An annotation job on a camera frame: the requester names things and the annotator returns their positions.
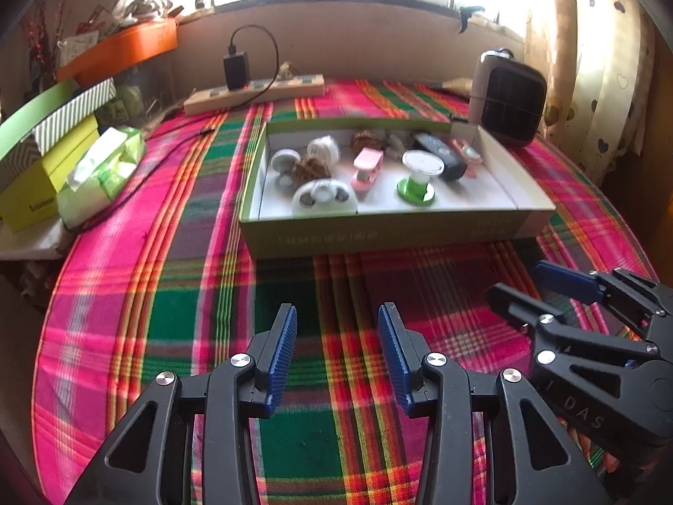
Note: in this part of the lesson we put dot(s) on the plaid tablecloth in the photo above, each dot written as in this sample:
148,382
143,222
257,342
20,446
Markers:
173,284

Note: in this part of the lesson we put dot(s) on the white and green spool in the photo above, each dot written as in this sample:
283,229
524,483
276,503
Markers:
420,163

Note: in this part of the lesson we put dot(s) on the white mushroom-shaped toy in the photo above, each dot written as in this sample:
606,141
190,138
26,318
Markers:
284,160

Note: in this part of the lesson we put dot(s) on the green cardboard box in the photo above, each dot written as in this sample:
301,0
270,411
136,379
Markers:
394,231

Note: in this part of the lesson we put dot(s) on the green tissue pack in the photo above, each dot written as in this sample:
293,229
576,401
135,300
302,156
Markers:
105,173

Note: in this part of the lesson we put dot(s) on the cream heart-print curtain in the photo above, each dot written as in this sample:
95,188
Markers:
599,63

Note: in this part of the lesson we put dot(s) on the small white bottle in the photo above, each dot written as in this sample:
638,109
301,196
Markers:
323,148

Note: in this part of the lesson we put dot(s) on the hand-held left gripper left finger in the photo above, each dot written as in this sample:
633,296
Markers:
281,357

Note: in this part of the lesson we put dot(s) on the white plug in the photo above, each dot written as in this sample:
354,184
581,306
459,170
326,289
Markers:
287,71

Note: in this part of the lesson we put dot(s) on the pink and mint clip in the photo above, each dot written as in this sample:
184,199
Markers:
468,155

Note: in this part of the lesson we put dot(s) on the white round dome device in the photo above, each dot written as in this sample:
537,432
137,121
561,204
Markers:
323,197

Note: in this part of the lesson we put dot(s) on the brown walnut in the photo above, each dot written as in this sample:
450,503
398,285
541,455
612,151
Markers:
368,141
310,168

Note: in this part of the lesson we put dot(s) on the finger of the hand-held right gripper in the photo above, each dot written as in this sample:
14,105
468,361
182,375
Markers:
518,308
568,281

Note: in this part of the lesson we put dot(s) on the grey and black heater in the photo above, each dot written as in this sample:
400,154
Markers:
512,100

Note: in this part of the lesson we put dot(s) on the white board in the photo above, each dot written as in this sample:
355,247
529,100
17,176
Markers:
26,242

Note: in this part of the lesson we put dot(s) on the black rectangular device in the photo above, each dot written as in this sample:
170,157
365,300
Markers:
441,155

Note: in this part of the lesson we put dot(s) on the green striped box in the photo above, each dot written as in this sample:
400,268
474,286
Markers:
47,115

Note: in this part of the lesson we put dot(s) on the red berry branches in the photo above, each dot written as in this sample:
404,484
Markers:
42,37

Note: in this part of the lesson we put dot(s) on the beige power strip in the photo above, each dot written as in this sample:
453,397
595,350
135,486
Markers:
273,92

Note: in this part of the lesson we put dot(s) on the pink plastic clip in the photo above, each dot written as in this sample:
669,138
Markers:
367,163

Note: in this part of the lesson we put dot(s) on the yellow-green box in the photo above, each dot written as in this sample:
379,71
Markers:
37,189

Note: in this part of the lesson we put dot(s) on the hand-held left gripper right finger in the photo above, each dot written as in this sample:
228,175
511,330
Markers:
394,357

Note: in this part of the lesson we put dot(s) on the orange box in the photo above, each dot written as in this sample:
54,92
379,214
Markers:
126,50

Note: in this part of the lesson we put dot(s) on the black hook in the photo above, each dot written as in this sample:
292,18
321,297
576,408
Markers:
465,18

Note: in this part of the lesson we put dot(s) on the white plastic bag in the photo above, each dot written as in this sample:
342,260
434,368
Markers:
147,2

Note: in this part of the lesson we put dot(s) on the black charger adapter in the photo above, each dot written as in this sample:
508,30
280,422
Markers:
235,71

